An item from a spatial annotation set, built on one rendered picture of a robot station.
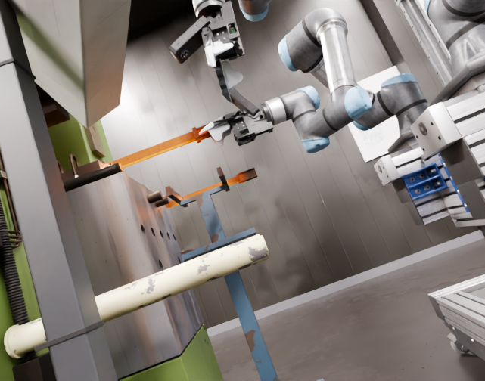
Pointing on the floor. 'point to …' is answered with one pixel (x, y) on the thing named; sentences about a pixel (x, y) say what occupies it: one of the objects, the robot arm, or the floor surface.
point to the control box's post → (43, 207)
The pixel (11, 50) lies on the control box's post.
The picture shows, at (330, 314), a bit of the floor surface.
